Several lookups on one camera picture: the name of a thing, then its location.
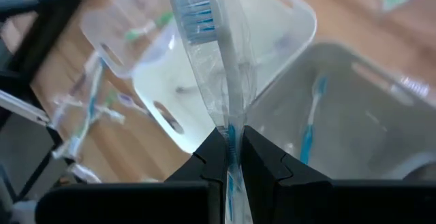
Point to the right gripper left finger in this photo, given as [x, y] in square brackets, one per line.
[136, 203]

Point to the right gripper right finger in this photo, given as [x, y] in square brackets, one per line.
[323, 203]

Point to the blue toothbrush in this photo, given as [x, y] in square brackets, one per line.
[91, 108]
[233, 81]
[308, 142]

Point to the wrapped purple toothbrush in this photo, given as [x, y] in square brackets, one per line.
[85, 173]

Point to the grey plastic bin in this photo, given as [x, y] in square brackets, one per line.
[357, 132]

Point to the white plastic bin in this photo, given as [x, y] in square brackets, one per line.
[163, 81]

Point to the clear plastic bin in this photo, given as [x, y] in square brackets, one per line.
[102, 23]

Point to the black aluminium table frame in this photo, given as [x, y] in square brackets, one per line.
[41, 36]

